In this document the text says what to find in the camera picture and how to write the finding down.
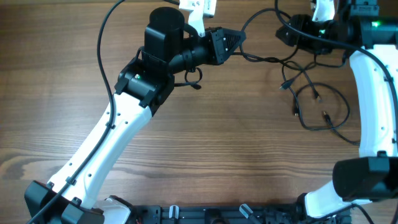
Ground left black camera cable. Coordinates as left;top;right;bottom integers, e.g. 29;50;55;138
26;0;125;224

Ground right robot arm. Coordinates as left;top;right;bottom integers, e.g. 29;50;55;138
276;1;397;221

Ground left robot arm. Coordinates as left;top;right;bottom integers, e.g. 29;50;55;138
24;7;246;223

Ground thin black USB cable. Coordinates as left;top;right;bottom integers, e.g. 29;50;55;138
281;60;351;131

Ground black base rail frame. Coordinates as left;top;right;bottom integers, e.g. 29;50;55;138
127;204;352;224

